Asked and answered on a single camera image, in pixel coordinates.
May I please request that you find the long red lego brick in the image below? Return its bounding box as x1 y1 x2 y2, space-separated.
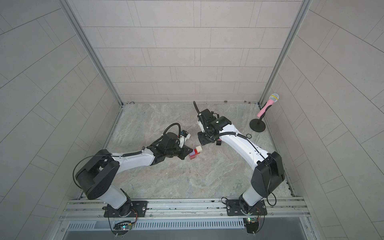
189 151 200 160

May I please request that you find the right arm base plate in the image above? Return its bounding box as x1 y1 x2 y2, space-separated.
222 199 268 217

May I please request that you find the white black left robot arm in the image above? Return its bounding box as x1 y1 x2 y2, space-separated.
73 123 194 216

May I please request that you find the pink toy microphone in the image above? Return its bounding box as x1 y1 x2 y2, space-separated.
257 94 279 119

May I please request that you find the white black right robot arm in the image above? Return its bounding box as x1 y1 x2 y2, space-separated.
193 102 285 215

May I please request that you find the cream lego brick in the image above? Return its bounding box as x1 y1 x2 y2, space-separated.
195 146 203 154

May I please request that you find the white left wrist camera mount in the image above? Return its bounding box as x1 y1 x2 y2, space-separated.
179 130 191 148

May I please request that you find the left green circuit board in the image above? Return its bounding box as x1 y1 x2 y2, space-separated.
114 221 134 231

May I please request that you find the right green circuit board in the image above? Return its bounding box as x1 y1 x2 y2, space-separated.
244 218 259 228

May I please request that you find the aluminium rail frame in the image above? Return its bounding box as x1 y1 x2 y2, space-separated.
59 197 311 221

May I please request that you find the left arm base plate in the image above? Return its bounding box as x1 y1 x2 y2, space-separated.
103 200 149 218

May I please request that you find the green circuit board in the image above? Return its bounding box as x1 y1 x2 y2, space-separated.
114 221 134 231
244 218 259 228

